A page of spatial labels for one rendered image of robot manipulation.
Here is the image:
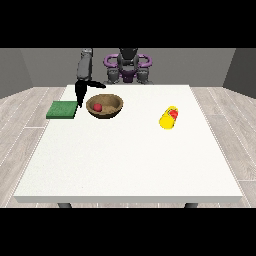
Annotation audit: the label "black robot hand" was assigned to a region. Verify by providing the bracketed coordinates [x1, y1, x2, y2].
[74, 79, 107, 109]

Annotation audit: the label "green square pad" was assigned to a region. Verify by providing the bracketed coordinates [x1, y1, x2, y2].
[45, 100, 79, 120]

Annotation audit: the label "brown wooden bowl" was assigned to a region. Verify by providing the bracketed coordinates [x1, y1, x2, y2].
[85, 93, 124, 119]

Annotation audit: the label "yellow cup with melon print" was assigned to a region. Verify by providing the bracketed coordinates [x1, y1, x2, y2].
[158, 105, 179, 131]

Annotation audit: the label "grey robot trunk purple rings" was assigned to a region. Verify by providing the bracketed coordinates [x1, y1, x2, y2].
[102, 48, 155, 85]

